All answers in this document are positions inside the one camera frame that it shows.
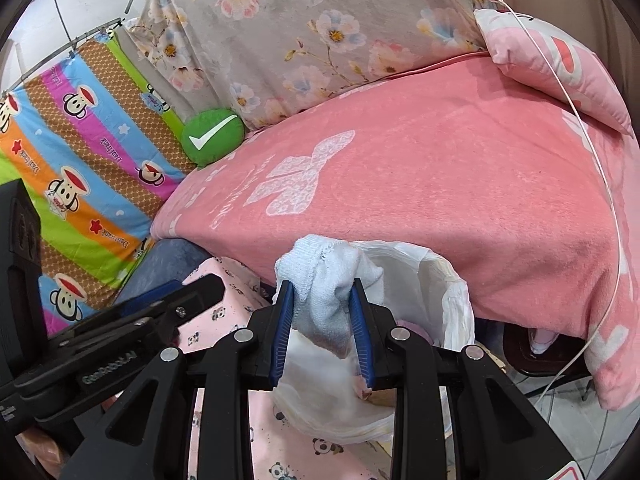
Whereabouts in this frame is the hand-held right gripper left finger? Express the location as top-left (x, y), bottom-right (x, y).
top-left (60, 280), bottom-right (296, 480)

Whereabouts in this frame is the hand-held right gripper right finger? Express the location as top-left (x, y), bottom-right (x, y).
top-left (348, 277), bottom-right (581, 480)

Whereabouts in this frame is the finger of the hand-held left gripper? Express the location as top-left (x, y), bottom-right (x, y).
top-left (15, 317), bottom-right (178, 423)
top-left (50, 274), bottom-right (226, 351)

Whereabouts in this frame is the white sock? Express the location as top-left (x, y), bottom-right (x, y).
top-left (275, 234), bottom-right (386, 361)

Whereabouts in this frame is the white plastic bag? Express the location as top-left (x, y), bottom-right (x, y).
top-left (272, 240), bottom-right (476, 446)

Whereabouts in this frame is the blue-grey cushion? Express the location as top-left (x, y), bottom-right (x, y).
top-left (117, 237), bottom-right (213, 306)

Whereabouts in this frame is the pink panda print sheet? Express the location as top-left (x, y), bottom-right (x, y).
top-left (172, 257), bottom-right (401, 480)

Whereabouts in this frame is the colourful monkey print blanket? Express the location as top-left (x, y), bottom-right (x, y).
top-left (0, 30), bottom-right (198, 336)

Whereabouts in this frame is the green check-mark cushion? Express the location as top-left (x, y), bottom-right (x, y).
top-left (181, 108), bottom-right (246, 168)

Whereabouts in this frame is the pink blanket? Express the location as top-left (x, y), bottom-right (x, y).
top-left (150, 52), bottom-right (640, 411)

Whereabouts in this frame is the dark brown stool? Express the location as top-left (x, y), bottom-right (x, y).
top-left (502, 322), bottom-right (593, 378)

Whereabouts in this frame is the grey floral sheet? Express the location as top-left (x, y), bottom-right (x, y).
top-left (120, 0), bottom-right (496, 131)

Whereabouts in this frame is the pink pillow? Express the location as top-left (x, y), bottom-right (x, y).
top-left (472, 7), bottom-right (636, 136)

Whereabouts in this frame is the metal rail frame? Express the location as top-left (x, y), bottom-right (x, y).
top-left (0, 0), bottom-right (166, 96)

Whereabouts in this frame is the white cable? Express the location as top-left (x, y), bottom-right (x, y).
top-left (462, 0), bottom-right (623, 406)

